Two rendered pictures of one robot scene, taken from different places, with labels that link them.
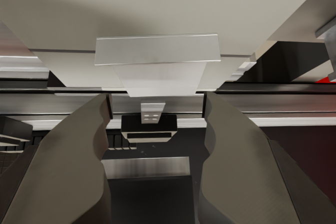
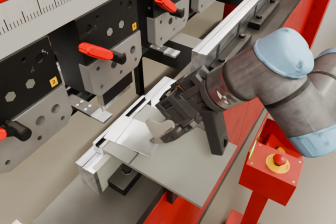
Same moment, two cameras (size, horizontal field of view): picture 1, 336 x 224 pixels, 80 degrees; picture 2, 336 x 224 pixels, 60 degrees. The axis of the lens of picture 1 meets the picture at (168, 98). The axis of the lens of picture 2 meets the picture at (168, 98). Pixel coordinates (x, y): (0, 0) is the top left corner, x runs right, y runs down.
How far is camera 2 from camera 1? 0.60 m
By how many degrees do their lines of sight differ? 60
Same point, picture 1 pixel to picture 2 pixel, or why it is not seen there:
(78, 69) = (155, 116)
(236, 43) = (141, 161)
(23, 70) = (153, 96)
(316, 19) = not seen: outside the picture
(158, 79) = (132, 132)
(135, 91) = (126, 119)
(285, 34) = (47, 217)
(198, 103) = not seen: hidden behind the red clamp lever
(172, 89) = (118, 132)
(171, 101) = not seen: hidden behind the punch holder
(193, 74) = (128, 144)
